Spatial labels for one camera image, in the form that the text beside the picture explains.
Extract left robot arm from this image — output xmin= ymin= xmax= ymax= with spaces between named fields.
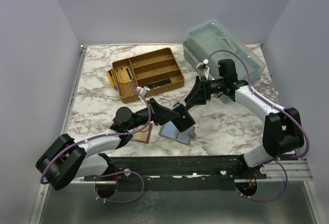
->
xmin=35 ymin=98 xmax=180 ymax=190

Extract purple cable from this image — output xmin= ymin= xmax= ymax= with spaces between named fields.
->
xmin=208 ymin=49 xmax=309 ymax=202
xmin=40 ymin=90 xmax=155 ymax=204

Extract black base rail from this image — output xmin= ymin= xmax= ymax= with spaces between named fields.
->
xmin=84 ymin=154 xmax=276 ymax=193

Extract brown card holder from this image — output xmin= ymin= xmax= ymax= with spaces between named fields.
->
xmin=131 ymin=123 xmax=153 ymax=143

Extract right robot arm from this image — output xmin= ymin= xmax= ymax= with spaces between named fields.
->
xmin=185 ymin=59 xmax=304 ymax=179

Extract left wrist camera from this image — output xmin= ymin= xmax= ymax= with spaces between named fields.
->
xmin=133 ymin=86 xmax=151 ymax=98

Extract aluminium frame rail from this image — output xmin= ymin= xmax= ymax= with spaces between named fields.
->
xmin=264 ymin=160 xmax=313 ymax=181

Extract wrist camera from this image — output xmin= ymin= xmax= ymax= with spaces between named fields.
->
xmin=133 ymin=86 xmax=151 ymax=98
xmin=196 ymin=59 xmax=210 ymax=79

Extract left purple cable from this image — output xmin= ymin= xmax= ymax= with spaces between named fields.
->
xmin=40 ymin=90 xmax=155 ymax=204

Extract green clear-lid storage box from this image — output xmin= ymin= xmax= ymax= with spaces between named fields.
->
xmin=182 ymin=19 xmax=265 ymax=84

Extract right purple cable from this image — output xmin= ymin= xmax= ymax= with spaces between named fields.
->
xmin=208 ymin=49 xmax=309 ymax=202

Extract black card holder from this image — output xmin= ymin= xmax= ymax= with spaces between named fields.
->
xmin=171 ymin=103 xmax=195 ymax=133

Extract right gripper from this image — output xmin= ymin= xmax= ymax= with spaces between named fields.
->
xmin=185 ymin=76 xmax=226 ymax=106

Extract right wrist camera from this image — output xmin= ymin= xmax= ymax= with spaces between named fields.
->
xmin=196 ymin=59 xmax=210 ymax=79

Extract black VIP card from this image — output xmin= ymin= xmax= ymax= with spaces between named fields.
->
xmin=146 ymin=78 xmax=172 ymax=89

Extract gold cards beside tray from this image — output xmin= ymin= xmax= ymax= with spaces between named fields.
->
xmin=107 ymin=69 xmax=117 ymax=89

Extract woven rattan divider tray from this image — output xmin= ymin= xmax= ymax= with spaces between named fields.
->
xmin=112 ymin=47 xmax=185 ymax=103

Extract grey card holder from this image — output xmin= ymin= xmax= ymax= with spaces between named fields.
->
xmin=158 ymin=122 xmax=195 ymax=145

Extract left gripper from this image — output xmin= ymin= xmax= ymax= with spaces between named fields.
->
xmin=127 ymin=98 xmax=179 ymax=131

